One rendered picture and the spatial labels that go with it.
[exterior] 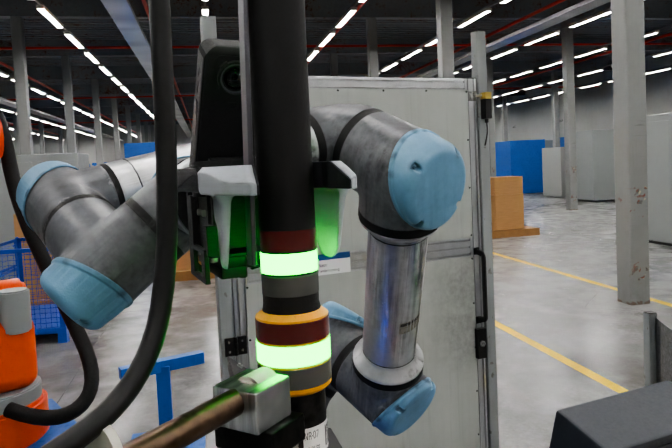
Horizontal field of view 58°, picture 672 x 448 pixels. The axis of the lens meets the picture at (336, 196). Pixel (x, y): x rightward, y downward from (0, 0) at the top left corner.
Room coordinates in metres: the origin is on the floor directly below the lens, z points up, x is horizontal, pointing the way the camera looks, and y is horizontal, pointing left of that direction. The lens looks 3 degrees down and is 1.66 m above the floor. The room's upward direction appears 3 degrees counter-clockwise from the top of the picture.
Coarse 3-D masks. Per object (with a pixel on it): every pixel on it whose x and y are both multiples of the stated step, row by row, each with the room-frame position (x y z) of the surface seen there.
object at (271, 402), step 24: (216, 384) 0.31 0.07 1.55; (240, 384) 0.31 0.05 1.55; (264, 384) 0.31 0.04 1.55; (288, 384) 0.32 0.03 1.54; (264, 408) 0.30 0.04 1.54; (288, 408) 0.32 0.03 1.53; (216, 432) 0.32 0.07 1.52; (240, 432) 0.31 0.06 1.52; (264, 432) 0.30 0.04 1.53; (288, 432) 0.31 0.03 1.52
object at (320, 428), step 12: (300, 396) 0.34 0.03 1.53; (312, 396) 0.34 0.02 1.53; (324, 396) 0.35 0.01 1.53; (300, 408) 0.34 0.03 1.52; (312, 408) 0.34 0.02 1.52; (324, 408) 0.35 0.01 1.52; (312, 420) 0.34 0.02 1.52; (324, 420) 0.35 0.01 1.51; (312, 432) 0.34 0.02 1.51; (324, 432) 0.35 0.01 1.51; (300, 444) 0.34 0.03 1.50; (312, 444) 0.34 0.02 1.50; (324, 444) 0.34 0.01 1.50
